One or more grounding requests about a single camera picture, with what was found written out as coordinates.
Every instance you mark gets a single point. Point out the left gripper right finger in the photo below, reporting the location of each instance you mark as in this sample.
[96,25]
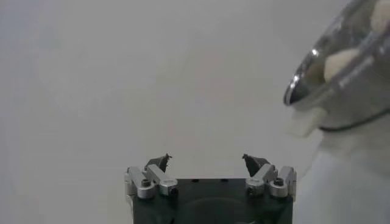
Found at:
[262,178]

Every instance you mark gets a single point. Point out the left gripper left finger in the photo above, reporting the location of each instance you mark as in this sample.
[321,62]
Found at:
[160,179]

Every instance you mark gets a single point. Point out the white steamed baozi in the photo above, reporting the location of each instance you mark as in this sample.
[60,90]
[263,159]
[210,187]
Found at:
[338,65]

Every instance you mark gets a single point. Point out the stainless steel steamer basket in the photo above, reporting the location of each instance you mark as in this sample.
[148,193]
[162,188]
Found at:
[365,91]

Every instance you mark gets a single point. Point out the white electric cooker pot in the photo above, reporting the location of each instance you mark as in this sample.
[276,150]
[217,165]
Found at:
[350,182]

